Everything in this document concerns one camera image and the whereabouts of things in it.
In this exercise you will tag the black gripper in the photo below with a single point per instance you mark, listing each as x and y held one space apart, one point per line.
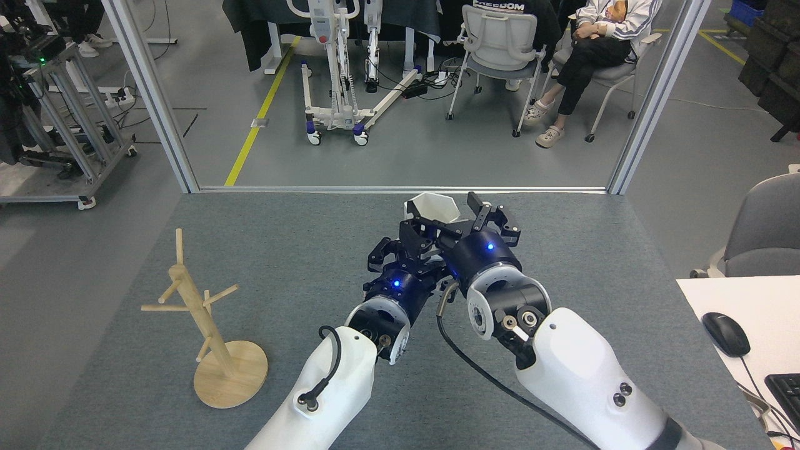
400 290
487 253

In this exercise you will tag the white faceted cup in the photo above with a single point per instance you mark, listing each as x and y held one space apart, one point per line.
434 206

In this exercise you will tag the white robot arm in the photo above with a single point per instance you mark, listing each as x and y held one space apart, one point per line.
581 375
331 387

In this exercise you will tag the wooden cup rack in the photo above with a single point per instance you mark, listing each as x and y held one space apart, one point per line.
200 312

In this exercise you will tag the black power strip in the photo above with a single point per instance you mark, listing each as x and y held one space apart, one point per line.
415 90

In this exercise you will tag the white stand on wheels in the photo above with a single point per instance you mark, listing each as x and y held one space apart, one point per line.
331 115

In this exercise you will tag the grey mesh office chair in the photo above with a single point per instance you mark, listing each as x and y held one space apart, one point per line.
500 37

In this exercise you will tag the seated person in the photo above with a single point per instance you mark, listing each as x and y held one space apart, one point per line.
544 19
594 56

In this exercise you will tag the black computer mouse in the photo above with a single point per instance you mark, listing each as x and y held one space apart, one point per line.
725 334

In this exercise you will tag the dark table cloth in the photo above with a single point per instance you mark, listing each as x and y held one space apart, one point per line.
256 31

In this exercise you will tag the grey padded chair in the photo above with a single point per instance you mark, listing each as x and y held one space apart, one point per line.
769 231

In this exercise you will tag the white desk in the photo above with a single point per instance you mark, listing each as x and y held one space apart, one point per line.
769 300

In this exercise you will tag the stack of black cases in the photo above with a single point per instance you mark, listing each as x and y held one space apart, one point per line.
775 62

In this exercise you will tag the blue crate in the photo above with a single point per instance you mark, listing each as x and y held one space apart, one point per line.
747 12

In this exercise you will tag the white power strip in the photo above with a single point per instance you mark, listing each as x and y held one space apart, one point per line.
122 95

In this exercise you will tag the black keyboard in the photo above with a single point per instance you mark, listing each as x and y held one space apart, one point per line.
787 397

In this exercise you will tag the black machine with green light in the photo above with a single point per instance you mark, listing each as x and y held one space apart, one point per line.
15 94

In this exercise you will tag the silver frame crossbar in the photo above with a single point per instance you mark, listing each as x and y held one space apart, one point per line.
312 189

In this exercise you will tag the grey chair with white frame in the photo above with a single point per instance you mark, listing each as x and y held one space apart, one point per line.
615 72

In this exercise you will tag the silver frame post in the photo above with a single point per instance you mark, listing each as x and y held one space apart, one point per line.
659 94
150 94

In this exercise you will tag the aluminium frame cart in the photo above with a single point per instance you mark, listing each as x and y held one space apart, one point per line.
75 125

